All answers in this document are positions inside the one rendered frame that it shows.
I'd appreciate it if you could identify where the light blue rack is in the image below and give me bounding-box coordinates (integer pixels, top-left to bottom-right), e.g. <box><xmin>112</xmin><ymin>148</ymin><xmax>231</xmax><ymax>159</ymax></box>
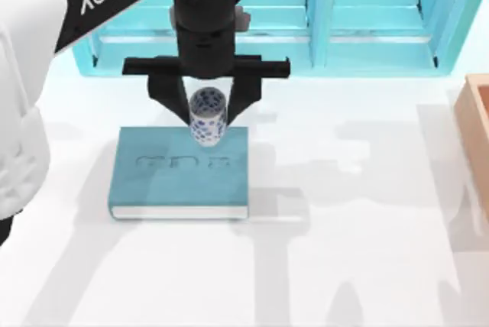
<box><xmin>71</xmin><ymin>0</ymin><xmax>453</xmax><ymax>79</ymax></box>

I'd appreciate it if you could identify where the grey rounded box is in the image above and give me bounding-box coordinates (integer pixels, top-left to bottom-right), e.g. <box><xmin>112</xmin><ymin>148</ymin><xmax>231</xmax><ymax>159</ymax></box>
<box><xmin>235</xmin><ymin>5</ymin><xmax>252</xmax><ymax>33</ymax></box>

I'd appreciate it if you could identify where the white cup with blue dots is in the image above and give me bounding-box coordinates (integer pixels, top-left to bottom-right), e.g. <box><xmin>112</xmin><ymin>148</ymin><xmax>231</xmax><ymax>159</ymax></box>
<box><xmin>188</xmin><ymin>87</ymin><xmax>229</xmax><ymax>147</ymax></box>

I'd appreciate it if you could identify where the teal book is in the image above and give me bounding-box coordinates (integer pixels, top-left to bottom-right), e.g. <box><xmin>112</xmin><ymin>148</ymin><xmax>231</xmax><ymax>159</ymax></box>
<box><xmin>108</xmin><ymin>125</ymin><xmax>251</xmax><ymax>222</ymax></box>

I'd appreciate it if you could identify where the salmon-coloured box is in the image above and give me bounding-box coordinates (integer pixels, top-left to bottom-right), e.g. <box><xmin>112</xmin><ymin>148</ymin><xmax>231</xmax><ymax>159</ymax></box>
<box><xmin>453</xmin><ymin>73</ymin><xmax>489</xmax><ymax>208</ymax></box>

